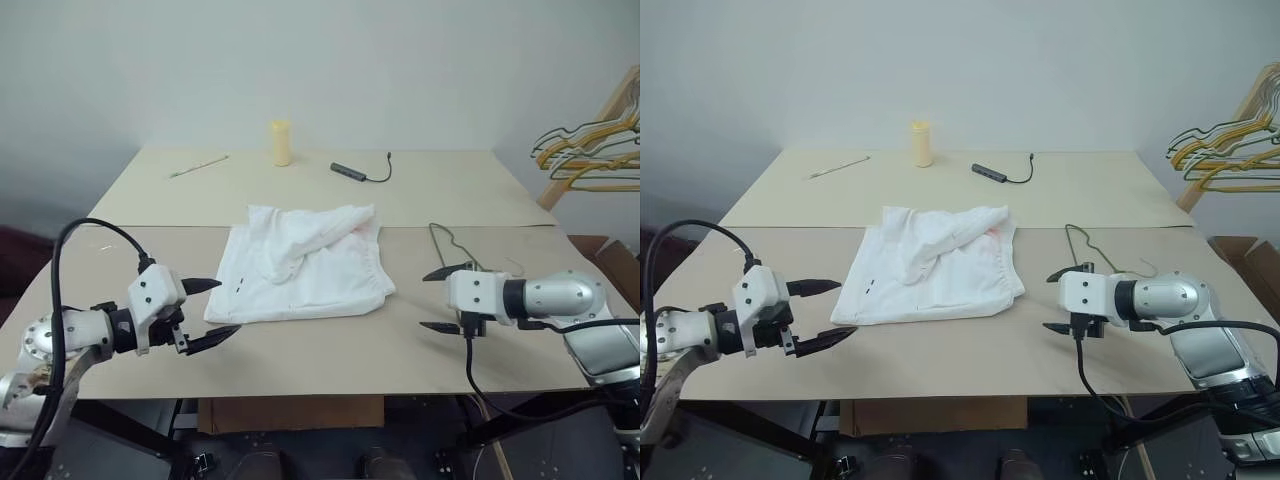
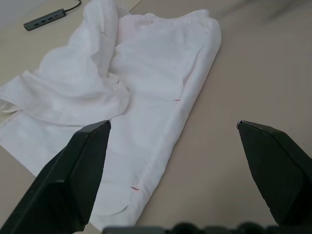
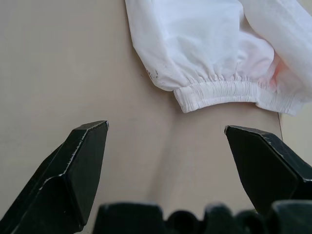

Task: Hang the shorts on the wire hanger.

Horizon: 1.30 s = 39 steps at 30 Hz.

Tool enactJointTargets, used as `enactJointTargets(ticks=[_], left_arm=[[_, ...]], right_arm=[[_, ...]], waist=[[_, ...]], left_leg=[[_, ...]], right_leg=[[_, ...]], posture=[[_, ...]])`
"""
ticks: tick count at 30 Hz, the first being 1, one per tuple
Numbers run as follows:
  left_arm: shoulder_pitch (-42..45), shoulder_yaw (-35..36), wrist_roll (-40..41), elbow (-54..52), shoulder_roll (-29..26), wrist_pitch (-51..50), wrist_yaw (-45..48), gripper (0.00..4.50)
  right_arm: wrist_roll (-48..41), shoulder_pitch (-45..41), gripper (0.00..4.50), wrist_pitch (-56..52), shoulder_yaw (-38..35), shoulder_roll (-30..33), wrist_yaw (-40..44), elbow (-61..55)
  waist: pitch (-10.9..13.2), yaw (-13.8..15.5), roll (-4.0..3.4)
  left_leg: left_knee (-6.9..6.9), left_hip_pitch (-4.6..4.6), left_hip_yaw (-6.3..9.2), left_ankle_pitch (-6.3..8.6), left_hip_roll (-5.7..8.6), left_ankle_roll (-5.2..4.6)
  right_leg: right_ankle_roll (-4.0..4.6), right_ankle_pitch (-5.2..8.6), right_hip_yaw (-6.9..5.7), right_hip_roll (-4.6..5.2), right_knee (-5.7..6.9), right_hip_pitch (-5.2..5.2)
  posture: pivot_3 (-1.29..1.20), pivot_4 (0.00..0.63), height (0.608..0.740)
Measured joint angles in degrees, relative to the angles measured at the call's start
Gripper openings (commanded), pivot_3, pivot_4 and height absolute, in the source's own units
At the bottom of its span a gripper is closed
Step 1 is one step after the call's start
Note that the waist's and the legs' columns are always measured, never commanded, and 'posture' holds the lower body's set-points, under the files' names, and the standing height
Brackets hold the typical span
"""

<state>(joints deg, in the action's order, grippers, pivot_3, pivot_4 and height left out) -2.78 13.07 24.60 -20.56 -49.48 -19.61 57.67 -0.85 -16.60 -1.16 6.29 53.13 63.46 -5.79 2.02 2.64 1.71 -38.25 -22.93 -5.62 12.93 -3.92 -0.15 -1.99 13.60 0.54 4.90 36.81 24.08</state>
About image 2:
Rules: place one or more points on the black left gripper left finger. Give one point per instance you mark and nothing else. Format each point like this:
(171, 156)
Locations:
(61, 180)

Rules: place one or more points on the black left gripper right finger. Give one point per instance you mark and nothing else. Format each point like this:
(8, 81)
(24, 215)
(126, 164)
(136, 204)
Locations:
(280, 175)

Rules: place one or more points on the grey USB hub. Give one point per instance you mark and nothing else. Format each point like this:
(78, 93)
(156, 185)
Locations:
(44, 21)

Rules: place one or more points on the white cloth garment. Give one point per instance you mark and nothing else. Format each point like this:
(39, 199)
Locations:
(151, 73)

